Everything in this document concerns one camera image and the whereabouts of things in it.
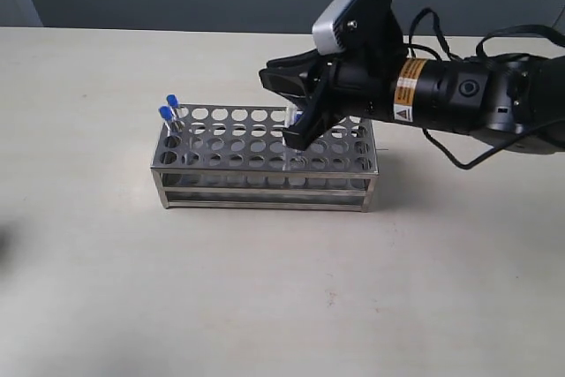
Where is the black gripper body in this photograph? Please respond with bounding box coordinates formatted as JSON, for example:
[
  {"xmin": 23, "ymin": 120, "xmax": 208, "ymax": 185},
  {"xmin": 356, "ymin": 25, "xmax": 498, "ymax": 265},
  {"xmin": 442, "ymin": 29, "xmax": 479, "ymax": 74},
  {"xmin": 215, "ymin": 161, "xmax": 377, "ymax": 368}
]
[{"xmin": 308, "ymin": 58, "xmax": 489, "ymax": 134}]

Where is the blue capped tube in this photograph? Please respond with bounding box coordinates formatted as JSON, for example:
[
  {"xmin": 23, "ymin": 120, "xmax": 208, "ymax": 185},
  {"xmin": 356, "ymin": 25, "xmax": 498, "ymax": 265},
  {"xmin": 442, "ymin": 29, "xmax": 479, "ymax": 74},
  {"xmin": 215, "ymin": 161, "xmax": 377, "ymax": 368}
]
[
  {"xmin": 282, "ymin": 104, "xmax": 304, "ymax": 170},
  {"xmin": 158, "ymin": 106, "xmax": 178, "ymax": 133},
  {"xmin": 166, "ymin": 94, "xmax": 183, "ymax": 132}
]

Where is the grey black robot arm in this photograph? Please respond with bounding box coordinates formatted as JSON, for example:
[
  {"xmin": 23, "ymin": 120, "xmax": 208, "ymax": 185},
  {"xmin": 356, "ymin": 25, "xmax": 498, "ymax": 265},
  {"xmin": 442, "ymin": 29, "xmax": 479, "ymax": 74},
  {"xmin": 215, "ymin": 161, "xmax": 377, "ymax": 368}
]
[{"xmin": 259, "ymin": 48, "xmax": 564, "ymax": 155}]

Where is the stainless steel test tube rack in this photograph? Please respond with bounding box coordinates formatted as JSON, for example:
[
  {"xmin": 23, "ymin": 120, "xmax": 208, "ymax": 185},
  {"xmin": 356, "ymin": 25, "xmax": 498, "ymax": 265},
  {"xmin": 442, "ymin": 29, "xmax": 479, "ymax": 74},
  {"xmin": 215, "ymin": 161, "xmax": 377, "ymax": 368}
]
[{"xmin": 151, "ymin": 103, "xmax": 379, "ymax": 212}]

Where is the black cable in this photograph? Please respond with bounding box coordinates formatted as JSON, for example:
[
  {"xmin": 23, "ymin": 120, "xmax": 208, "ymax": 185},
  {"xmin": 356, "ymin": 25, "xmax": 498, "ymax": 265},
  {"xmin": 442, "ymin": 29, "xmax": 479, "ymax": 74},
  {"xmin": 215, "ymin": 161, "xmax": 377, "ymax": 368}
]
[{"xmin": 403, "ymin": 6, "xmax": 565, "ymax": 171}]

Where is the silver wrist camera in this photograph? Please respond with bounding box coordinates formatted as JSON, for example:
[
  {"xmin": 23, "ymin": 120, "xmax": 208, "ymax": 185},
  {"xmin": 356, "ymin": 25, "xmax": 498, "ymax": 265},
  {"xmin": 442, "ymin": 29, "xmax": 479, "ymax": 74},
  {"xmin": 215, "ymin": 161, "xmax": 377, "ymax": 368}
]
[{"xmin": 312, "ymin": 0, "xmax": 392, "ymax": 56}]

